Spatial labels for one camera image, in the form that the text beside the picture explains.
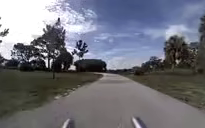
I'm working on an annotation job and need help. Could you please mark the dark trimmed hedge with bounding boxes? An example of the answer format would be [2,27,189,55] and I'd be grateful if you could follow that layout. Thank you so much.
[73,58,108,73]

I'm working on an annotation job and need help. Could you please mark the thin tall tree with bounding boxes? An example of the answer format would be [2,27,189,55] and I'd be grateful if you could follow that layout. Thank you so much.
[71,39,90,61]

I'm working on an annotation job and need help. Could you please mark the grey asphalt path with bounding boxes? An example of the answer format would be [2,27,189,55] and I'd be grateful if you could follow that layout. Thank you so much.
[0,72,205,128]

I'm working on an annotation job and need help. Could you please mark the robot's own part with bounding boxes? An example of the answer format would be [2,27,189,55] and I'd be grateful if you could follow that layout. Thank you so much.
[61,118,72,128]
[131,116,143,128]

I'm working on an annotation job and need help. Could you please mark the group of dark trees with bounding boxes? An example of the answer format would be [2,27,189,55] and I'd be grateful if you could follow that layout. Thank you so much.
[0,14,74,80]

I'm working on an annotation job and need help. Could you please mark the green grass field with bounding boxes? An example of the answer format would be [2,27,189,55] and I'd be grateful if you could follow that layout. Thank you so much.
[0,68,104,122]
[123,68,205,114]

